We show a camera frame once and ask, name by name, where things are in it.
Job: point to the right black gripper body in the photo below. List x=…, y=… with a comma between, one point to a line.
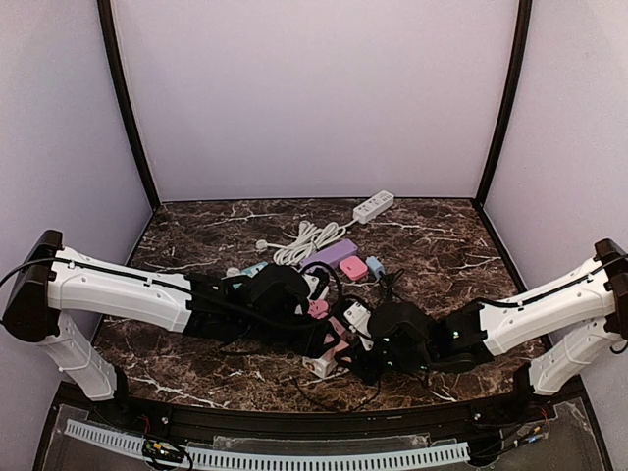
x=357, y=357

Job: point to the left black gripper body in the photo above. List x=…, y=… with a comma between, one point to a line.
x=320, y=336

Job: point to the pink white cube adapter cluster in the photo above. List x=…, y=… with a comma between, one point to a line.
x=320, y=360

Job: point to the light blue charger plug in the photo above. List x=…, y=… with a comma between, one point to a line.
x=375, y=267

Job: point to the pink charger plug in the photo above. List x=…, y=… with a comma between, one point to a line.
x=354, y=268

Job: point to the purple power strip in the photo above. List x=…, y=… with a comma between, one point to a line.
x=333, y=254

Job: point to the white power strip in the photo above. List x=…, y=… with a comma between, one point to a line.
x=369, y=209

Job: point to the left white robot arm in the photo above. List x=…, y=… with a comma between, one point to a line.
x=56, y=280

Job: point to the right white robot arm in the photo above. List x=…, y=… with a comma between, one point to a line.
x=591, y=301

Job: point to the teal power strip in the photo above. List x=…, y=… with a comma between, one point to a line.
x=253, y=270

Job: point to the small circuit board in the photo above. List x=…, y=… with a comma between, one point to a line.
x=158, y=450

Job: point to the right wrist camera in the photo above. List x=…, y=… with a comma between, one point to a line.
x=388, y=321

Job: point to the white slotted cable duct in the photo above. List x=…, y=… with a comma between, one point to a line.
x=243, y=454

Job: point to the black frame left post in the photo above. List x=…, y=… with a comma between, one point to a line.
x=117, y=73

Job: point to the black frame post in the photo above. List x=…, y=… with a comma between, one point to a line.
x=513, y=73
x=117, y=73

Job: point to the black frame right post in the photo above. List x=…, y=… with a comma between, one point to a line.
x=513, y=73

